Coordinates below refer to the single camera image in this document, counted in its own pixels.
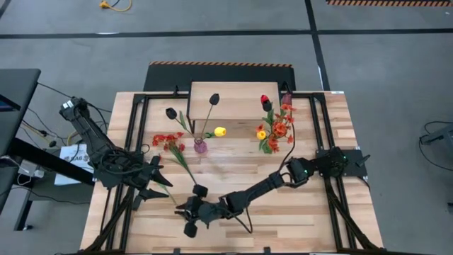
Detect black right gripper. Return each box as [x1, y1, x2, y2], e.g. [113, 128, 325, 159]
[175, 183, 228, 239]

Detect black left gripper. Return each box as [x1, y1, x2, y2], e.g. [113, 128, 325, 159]
[132, 154, 174, 211]

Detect yellow artificial tulip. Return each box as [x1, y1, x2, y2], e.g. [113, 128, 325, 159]
[203, 126, 227, 141]
[256, 130, 270, 149]

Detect black tulip with bare stem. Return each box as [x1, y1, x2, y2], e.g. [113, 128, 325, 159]
[200, 93, 220, 142]

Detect orange artificial flower bunch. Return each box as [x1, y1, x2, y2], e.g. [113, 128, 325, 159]
[256, 103, 297, 153]

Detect red artificial tulip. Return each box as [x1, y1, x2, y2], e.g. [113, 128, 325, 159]
[260, 93, 275, 142]

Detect mauve artificial tulip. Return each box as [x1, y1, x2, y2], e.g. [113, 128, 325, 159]
[277, 93, 293, 142]

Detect wooden shelf with black legs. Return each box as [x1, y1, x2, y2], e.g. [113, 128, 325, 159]
[186, 81, 284, 135]

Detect cream artificial tulip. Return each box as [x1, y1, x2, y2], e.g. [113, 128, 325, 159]
[157, 182, 178, 207]

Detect red artificial flower bunch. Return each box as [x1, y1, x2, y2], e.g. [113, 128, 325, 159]
[151, 131, 197, 187]

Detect purple glass vase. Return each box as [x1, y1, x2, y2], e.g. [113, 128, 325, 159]
[193, 137, 209, 155]

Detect white paper sheet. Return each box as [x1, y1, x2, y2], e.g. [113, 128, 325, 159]
[55, 143, 98, 187]

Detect black hazard-striped floor mat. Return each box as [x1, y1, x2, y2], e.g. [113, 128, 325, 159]
[143, 60, 297, 92]

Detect grey power box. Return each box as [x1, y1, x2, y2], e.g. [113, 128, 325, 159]
[17, 159, 45, 178]

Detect dark device with blue screen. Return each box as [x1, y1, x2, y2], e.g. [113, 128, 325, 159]
[0, 93, 21, 113]

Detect black desk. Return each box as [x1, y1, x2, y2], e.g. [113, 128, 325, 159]
[0, 68, 96, 232]

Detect grey floor device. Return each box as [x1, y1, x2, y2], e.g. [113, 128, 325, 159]
[420, 127, 453, 145]

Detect hazard-striped floor strip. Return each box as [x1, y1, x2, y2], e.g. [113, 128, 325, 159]
[325, 0, 453, 7]

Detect black metal table frame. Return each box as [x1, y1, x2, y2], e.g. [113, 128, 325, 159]
[81, 84, 387, 255]

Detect black cable to right arm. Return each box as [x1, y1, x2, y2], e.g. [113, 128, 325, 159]
[279, 81, 298, 174]

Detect black floor cable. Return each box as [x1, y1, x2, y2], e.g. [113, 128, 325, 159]
[37, 81, 113, 113]

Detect yellow floor cable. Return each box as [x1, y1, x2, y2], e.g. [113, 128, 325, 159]
[98, 0, 133, 13]

